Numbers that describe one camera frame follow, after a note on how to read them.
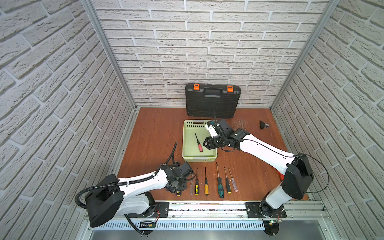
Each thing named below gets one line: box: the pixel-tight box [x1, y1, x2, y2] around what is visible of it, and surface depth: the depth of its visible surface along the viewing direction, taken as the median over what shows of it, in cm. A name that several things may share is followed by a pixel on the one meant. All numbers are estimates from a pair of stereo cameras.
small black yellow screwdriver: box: [224, 166, 232, 194], surface depth 82 cm
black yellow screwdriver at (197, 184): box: [195, 167, 199, 196], surface depth 81 cm
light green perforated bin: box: [182, 119, 218, 163], surface depth 99 cm
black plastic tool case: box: [185, 83, 241, 119], surface depth 99 cm
